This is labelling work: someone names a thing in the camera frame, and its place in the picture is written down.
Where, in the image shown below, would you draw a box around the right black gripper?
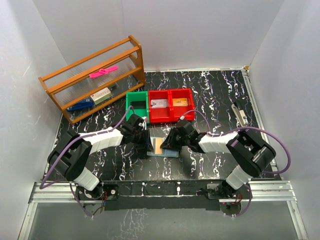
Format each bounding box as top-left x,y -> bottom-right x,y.
161,128 -> 190,151

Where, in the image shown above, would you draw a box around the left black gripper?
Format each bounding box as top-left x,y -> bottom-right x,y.
131,128 -> 153,152

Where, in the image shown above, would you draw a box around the green card holder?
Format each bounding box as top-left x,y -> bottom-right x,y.
147,136 -> 179,158

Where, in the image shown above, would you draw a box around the white striped credit card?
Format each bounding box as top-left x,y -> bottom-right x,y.
150,99 -> 169,109

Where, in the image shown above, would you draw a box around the black credit card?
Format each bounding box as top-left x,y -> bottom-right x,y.
129,100 -> 147,110

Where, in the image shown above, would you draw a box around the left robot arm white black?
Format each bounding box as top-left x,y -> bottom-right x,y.
47,114 -> 154,200

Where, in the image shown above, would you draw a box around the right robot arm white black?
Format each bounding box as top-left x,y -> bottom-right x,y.
160,119 -> 276,199

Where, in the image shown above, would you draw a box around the orange card in bin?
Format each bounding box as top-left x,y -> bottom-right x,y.
172,97 -> 189,107

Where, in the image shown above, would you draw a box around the middle red plastic bin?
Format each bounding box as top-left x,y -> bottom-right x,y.
148,89 -> 171,124

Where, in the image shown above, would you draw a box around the red plastic bin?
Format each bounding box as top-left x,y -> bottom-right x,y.
169,88 -> 195,122
148,89 -> 171,124

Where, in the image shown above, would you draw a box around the right red plastic bin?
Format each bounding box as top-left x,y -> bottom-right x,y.
169,88 -> 195,122

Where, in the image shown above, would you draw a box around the green plastic bin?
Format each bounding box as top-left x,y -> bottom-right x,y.
125,91 -> 150,124

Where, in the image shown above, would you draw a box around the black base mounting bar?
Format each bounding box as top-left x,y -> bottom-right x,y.
75,179 -> 252,213

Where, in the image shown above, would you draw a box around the white red box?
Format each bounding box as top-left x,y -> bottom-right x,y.
90,87 -> 112,105

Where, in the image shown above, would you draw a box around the blue stapler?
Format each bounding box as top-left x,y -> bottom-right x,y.
66,98 -> 94,112

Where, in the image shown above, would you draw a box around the black grey stapler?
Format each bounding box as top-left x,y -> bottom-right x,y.
231,100 -> 249,127

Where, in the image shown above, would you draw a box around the pink plastic clip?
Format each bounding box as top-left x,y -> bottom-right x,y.
89,66 -> 119,79

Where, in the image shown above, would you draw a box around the wooden shelf rack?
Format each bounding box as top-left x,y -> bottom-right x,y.
39,35 -> 146,125

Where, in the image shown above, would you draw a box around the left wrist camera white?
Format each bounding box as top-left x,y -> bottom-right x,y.
139,116 -> 149,129

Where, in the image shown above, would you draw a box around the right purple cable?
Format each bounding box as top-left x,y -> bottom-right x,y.
179,109 -> 292,217

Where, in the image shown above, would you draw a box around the purple cable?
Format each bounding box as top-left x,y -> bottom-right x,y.
179,109 -> 292,217
39,105 -> 135,218

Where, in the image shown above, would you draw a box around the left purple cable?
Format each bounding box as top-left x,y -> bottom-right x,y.
39,105 -> 135,218

